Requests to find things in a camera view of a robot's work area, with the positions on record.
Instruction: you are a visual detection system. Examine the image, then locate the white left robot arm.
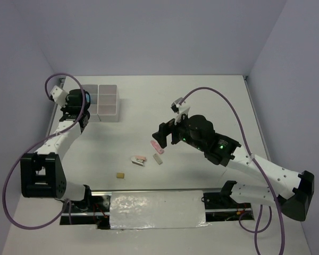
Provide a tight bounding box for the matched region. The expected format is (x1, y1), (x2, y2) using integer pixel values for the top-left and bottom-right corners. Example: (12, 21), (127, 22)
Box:
(20, 87), (91, 199)

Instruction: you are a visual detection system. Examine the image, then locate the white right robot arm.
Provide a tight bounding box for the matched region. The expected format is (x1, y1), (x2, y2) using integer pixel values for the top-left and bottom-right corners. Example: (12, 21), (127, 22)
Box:
(152, 115), (315, 222)

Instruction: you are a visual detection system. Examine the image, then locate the white compartment organizer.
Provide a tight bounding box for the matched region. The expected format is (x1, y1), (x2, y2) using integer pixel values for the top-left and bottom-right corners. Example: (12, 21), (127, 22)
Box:
(97, 84), (120, 123)
(82, 84), (100, 122)

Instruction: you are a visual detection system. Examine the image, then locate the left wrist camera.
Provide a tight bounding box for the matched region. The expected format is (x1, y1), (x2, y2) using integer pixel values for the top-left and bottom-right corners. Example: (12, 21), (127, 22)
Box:
(50, 86), (69, 107)

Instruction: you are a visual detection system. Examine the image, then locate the grey white eraser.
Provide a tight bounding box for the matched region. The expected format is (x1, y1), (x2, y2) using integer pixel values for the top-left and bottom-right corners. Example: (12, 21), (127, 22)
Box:
(153, 154), (163, 165)

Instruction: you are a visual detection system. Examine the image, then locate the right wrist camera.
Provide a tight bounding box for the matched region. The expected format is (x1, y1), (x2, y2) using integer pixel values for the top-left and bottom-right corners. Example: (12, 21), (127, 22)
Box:
(171, 98), (190, 125)

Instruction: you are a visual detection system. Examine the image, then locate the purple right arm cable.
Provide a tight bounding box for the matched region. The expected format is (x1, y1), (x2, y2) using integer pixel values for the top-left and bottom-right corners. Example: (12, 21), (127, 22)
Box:
(179, 87), (286, 255)

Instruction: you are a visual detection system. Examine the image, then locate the silver foil covered panel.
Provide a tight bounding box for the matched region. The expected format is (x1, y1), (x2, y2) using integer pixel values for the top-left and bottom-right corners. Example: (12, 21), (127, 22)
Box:
(110, 191), (207, 230)

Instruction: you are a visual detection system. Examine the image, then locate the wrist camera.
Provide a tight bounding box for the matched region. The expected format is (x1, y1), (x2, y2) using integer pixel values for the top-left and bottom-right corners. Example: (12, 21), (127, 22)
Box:
(50, 86), (69, 107)
(171, 98), (190, 125)

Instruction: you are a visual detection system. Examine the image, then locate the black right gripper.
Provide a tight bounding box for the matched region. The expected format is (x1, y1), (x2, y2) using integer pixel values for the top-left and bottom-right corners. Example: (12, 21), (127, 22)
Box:
(152, 110), (205, 151)

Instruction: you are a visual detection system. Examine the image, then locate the pink mini stapler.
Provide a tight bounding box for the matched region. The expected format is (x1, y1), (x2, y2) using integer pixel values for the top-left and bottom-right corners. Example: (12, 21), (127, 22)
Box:
(131, 156), (147, 167)

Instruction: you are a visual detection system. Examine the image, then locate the yellow eraser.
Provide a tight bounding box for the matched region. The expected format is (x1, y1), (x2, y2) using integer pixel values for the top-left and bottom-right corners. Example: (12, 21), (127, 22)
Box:
(116, 173), (125, 179)

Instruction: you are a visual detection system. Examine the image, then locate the left white compartment organizer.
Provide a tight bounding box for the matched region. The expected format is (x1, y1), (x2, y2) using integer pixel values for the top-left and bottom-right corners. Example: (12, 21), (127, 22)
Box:
(82, 84), (100, 122)

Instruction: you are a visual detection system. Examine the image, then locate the right white compartment organizer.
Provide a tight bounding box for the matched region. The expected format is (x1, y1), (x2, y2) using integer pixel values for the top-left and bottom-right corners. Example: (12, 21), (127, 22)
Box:
(97, 84), (120, 123)

